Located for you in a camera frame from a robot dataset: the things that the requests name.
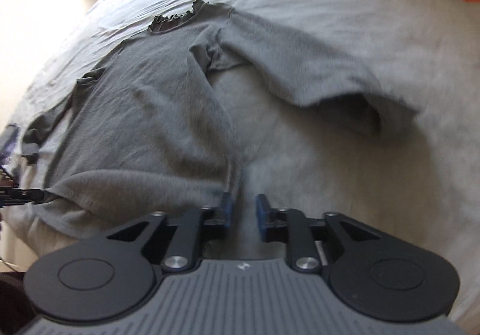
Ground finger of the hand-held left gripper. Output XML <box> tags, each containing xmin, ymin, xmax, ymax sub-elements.
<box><xmin>22</xmin><ymin>143</ymin><xmax>39</xmax><ymax>164</ymax></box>
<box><xmin>0</xmin><ymin>187</ymin><xmax>46</xmax><ymax>207</ymax></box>

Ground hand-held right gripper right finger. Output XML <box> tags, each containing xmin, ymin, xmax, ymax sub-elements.
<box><xmin>255</xmin><ymin>193</ymin><xmax>384</xmax><ymax>273</ymax></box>

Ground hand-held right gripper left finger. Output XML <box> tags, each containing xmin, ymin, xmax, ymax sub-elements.
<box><xmin>106</xmin><ymin>192</ymin><xmax>234</xmax><ymax>273</ymax></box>

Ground grey sweater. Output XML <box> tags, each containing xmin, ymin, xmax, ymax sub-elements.
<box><xmin>22</xmin><ymin>0</ymin><xmax>421</xmax><ymax>235</ymax></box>

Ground bed with grey sheet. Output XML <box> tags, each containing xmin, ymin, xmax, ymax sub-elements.
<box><xmin>0</xmin><ymin>0</ymin><xmax>480</xmax><ymax>325</ymax></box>

